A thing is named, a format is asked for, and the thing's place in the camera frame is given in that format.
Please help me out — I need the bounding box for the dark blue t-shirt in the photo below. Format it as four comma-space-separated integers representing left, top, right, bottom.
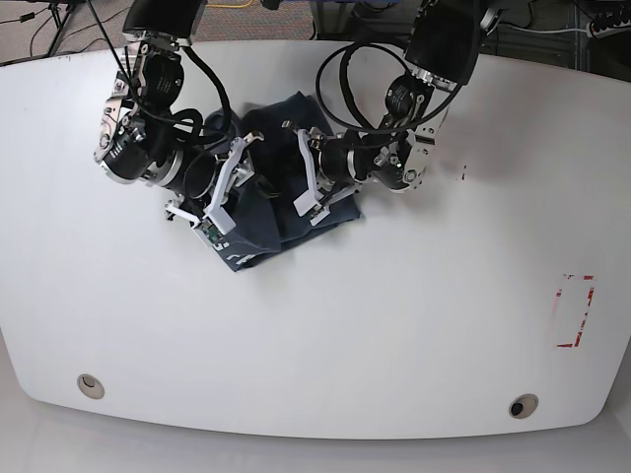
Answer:
217, 92, 361, 272

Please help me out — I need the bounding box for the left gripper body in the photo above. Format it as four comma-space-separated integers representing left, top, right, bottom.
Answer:
318, 138, 353, 185

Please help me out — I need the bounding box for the red tape rectangle marking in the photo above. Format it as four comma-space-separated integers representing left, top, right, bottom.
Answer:
552, 274, 596, 349

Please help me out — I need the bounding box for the black tripod leg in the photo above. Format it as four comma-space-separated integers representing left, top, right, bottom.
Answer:
45, 0, 80, 57

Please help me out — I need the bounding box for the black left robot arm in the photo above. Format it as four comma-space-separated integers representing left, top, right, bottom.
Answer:
295, 1, 503, 198

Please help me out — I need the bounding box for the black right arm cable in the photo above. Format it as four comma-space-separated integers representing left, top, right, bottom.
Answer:
86, 0, 233, 149

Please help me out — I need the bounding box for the table cable grommet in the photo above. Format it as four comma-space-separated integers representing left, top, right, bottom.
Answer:
509, 393, 538, 420
77, 373, 105, 400

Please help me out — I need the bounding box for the left table cable grommet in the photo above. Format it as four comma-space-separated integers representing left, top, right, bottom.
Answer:
77, 373, 105, 400

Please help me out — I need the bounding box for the aluminium frame stand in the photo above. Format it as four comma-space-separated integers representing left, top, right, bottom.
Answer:
309, 1, 356, 38

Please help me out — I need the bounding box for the white power strip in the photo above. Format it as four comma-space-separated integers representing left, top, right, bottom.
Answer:
587, 9, 630, 39

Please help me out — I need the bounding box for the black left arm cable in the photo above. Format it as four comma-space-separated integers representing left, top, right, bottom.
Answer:
315, 38, 420, 137

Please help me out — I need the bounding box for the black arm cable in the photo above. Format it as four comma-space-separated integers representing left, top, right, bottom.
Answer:
86, 0, 233, 149
315, 38, 420, 137

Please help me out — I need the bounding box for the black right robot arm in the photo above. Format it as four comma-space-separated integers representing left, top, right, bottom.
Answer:
95, 1, 241, 208

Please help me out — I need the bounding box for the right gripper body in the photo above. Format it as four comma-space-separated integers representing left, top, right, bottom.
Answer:
170, 150, 228, 199

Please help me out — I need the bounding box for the right table cable grommet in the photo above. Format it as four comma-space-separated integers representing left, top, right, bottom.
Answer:
509, 393, 538, 420

